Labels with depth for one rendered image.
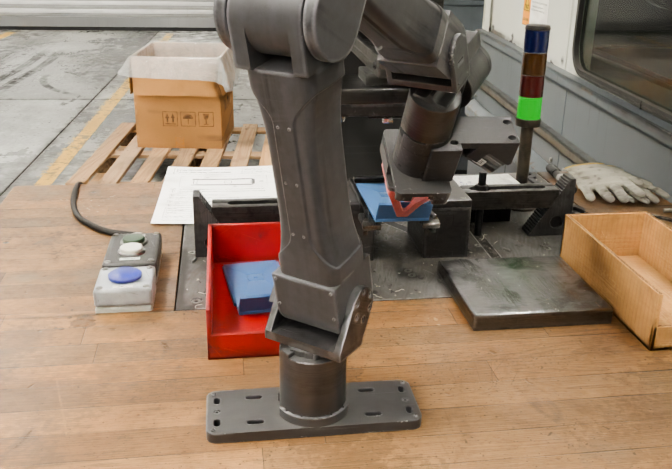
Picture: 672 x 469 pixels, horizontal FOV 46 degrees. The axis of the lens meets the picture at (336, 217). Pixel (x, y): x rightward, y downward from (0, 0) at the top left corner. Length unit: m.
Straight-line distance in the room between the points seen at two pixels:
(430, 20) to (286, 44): 0.22
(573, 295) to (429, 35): 0.40
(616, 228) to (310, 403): 0.58
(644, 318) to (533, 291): 0.13
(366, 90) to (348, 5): 0.43
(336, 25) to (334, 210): 0.16
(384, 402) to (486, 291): 0.26
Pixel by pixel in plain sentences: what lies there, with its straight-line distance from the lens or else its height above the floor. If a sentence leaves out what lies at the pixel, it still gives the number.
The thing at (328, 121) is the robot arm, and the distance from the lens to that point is 0.62.
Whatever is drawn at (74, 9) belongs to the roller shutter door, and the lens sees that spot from 10.51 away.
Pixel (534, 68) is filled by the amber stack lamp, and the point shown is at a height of 1.13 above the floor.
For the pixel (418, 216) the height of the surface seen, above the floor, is 0.99.
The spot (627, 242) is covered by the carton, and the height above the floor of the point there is 0.93.
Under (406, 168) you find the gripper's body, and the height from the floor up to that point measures 1.08.
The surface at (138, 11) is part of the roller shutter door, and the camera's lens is 10.36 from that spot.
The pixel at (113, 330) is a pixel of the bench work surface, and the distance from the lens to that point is 0.94.
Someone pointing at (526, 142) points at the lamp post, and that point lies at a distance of 1.31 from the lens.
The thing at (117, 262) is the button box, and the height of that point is 0.93.
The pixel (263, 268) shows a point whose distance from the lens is 1.05.
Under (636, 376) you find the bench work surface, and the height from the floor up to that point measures 0.90.
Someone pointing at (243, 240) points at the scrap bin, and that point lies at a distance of 1.07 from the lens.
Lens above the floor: 1.34
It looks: 21 degrees down
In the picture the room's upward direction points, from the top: 1 degrees clockwise
